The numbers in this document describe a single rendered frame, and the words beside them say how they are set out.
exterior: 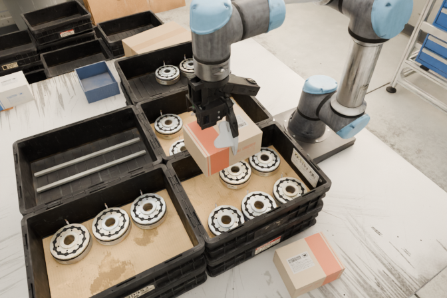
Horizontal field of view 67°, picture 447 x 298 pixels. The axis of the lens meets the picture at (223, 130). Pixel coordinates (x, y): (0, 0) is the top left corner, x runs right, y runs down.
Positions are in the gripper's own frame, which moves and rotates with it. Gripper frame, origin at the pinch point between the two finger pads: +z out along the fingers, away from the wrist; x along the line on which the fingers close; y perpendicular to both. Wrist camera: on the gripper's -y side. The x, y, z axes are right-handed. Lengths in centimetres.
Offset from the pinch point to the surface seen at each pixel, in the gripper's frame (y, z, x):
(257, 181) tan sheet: -12.3, 27.5, 0.9
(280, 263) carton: -4.9, 34.5, 23.9
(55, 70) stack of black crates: 31, 72, -169
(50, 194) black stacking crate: 46, 27, -28
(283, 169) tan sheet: -22.4, 27.5, 1.3
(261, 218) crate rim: -1.8, 17.4, 16.8
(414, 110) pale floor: -190, 112, -38
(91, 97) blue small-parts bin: 21, 37, -81
